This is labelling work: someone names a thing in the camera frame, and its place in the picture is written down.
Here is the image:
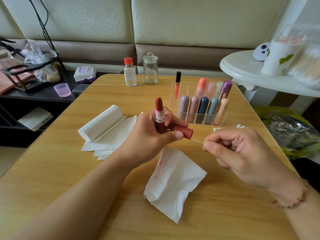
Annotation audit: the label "person's left hand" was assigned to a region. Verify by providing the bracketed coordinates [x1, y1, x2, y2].
[115, 106, 190, 168]

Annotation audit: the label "person's right hand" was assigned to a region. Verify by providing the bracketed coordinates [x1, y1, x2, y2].
[202, 127, 308, 208]

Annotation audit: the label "red lipstick pink tube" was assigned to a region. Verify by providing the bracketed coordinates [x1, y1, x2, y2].
[154, 97, 167, 133]

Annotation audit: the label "pile of cotton swabs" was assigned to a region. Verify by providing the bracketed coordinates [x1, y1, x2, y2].
[212, 124, 247, 133]

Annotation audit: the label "dark red lipstick cap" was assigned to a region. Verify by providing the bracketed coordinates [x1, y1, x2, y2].
[169, 124, 194, 140]

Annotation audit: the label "stack of white tissues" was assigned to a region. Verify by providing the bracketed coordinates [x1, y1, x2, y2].
[78, 105, 143, 160]

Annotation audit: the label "white tissue sheet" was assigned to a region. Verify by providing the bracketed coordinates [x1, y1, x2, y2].
[143, 147, 208, 224]

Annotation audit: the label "clear acrylic lipstick organizer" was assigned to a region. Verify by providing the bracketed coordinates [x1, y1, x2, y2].
[174, 71, 233, 124]

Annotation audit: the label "person's right forearm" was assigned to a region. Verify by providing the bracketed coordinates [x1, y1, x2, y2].
[285, 182, 320, 240]

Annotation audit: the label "person's left forearm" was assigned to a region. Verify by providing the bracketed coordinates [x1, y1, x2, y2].
[7, 152, 138, 240]

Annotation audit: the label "yellow-green bin with bag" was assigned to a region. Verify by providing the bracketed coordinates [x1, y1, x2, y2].
[256, 106, 320, 159]

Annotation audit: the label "clear bottle red cap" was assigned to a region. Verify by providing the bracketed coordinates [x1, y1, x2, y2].
[123, 57, 138, 87]

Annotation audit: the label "glass jar with lid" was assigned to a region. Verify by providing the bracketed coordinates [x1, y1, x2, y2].
[143, 52, 159, 85]

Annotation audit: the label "white round side table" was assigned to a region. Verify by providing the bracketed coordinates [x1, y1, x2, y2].
[220, 50, 320, 98]

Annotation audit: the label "wet wipes pack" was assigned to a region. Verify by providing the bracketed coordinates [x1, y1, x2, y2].
[74, 66, 98, 82]

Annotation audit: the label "small purple plastic cup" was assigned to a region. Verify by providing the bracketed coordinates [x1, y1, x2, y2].
[53, 83, 72, 97]

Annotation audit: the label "white mug green leaf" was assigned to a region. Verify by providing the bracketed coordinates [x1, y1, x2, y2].
[261, 36, 305, 76]

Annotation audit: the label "white panda figure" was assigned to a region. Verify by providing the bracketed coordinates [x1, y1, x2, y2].
[252, 42, 271, 61]

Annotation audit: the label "black low shelf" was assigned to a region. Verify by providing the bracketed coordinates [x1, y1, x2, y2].
[0, 70, 121, 148]

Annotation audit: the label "white power bank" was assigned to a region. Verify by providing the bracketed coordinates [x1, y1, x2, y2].
[17, 107, 54, 132]

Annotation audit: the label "beige padded backrest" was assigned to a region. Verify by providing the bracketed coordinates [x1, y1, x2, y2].
[0, 0, 291, 73]

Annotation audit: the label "crumpled clear plastic bag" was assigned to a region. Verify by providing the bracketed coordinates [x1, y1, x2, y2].
[21, 40, 62, 83]

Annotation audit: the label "pink tray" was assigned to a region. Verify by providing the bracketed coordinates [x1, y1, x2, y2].
[0, 56, 36, 96]

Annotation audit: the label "black clip tool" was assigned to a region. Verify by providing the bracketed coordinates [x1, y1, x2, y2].
[0, 36, 18, 55]

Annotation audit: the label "thin wrist bracelet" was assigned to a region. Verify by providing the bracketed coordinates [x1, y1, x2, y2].
[272, 178, 310, 208]

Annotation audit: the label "black cables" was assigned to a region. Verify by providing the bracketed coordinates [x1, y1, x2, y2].
[26, 0, 68, 73]

